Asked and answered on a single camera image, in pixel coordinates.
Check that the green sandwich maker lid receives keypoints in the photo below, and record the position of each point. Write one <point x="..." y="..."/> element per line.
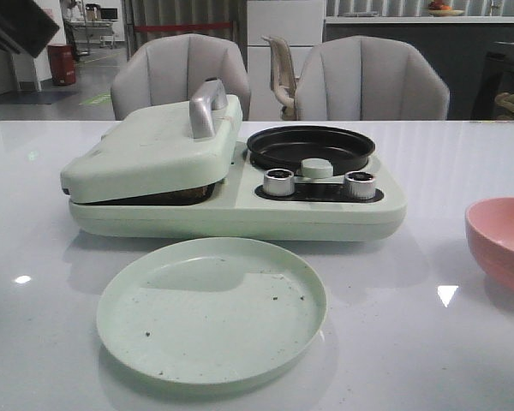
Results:
<point x="159" y="149"/>

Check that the beige office chair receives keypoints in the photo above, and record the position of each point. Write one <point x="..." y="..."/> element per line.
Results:
<point x="283" y="81"/>

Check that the red trash bin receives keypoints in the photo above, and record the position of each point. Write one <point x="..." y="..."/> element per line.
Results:
<point x="62" y="64"/>

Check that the right silver control knob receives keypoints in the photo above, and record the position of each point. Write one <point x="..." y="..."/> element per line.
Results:
<point x="359" y="185"/>

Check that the right grey upholstered chair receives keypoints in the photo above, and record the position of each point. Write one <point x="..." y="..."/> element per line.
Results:
<point x="363" y="78"/>

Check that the fruit bowl on counter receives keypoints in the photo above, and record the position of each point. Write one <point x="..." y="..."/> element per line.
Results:
<point x="440" y="9"/>

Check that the pink bowl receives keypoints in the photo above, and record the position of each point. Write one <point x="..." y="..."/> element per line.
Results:
<point x="489" y="227"/>

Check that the left grey upholstered chair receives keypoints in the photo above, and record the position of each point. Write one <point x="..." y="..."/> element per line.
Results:
<point x="170" y="70"/>

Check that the black round frying pan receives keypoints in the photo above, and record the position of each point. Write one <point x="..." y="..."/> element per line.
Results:
<point x="286" y="147"/>

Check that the left silver control knob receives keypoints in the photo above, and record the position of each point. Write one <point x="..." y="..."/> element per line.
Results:
<point x="279" y="182"/>

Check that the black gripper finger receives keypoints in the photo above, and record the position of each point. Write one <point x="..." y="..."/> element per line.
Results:
<point x="25" y="28"/>

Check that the light green round plate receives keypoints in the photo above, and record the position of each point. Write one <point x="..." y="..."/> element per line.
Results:
<point x="212" y="312"/>

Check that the grey upholstered chair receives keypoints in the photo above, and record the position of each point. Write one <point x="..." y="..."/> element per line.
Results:
<point x="170" y="70"/>
<point x="363" y="78"/>

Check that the silver control knob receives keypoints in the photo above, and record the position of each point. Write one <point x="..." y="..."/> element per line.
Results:
<point x="279" y="182"/>
<point x="359" y="185"/>

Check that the white cabinet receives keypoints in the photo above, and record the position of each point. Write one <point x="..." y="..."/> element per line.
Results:
<point x="300" y="23"/>

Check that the dark counter with white top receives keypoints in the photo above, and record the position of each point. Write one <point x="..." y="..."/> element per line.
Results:
<point x="474" y="55"/>

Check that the green breakfast maker base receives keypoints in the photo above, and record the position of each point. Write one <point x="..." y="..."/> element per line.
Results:
<point x="235" y="209"/>

